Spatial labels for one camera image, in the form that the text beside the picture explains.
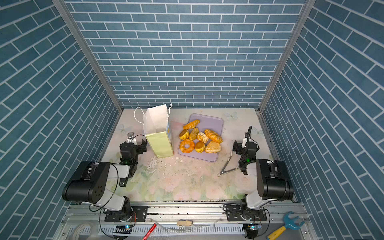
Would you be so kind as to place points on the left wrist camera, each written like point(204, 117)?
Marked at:
point(131, 138)

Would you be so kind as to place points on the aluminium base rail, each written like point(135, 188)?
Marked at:
point(205, 220)

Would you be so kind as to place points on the dark round fake bun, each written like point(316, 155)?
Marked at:
point(184, 135)

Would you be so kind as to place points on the purple plastic tray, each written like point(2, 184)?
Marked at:
point(206, 122)

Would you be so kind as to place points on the blue yellow toy wrench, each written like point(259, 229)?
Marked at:
point(288, 224)

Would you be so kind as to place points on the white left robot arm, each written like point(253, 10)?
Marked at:
point(89, 181)

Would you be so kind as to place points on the white green paper bag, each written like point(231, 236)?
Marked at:
point(157, 129)

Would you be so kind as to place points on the ring donut fake bread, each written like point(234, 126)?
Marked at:
point(187, 146)

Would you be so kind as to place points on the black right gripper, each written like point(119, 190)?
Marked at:
point(243, 167)

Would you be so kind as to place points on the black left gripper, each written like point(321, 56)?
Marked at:
point(139, 147)

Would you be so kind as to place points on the red marker pen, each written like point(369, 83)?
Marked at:
point(147, 235)

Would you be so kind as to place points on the long twisted fake bread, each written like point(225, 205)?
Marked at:
point(191, 125)

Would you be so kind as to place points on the braided fake bread loaf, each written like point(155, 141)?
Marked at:
point(213, 136)

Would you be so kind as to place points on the metal kitchen tongs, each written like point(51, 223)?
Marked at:
point(225, 169)

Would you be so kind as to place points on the crusty round fake bread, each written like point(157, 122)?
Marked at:
point(202, 137)

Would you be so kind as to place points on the small round fake bun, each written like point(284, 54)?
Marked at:
point(200, 147)

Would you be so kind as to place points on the triangular fake bread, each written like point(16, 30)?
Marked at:
point(213, 147)

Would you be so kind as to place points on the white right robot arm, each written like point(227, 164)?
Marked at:
point(265, 181)

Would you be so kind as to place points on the oval fake bread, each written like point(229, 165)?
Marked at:
point(194, 134)

